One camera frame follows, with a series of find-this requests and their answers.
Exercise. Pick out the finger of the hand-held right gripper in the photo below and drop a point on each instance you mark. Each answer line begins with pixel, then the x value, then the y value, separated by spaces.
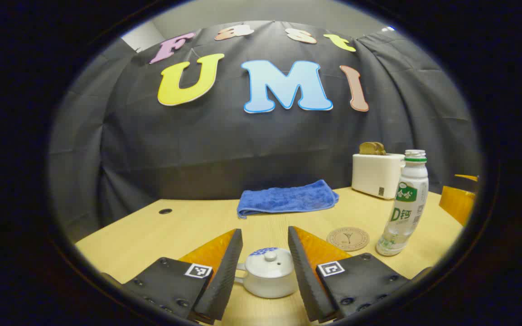
pixel 456 203
pixel 467 177

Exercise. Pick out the white water bottle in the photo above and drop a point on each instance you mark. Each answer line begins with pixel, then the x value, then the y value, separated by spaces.
pixel 406 213

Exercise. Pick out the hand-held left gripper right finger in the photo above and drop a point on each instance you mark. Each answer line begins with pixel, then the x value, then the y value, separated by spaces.
pixel 306 280

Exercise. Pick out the blue towel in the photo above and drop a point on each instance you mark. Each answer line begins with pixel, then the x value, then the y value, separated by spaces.
pixel 288 199

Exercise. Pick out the white toaster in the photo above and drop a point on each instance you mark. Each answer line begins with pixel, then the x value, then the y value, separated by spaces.
pixel 374 176

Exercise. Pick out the round cork coaster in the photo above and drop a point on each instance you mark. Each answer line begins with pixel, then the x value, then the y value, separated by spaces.
pixel 347 239

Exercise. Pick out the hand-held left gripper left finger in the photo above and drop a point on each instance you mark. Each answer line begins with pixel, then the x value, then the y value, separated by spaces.
pixel 227 276

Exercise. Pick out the black backdrop cloth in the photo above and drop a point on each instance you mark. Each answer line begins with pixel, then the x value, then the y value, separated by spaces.
pixel 224 145

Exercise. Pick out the white teacup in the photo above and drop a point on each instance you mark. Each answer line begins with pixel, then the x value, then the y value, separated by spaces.
pixel 268 287

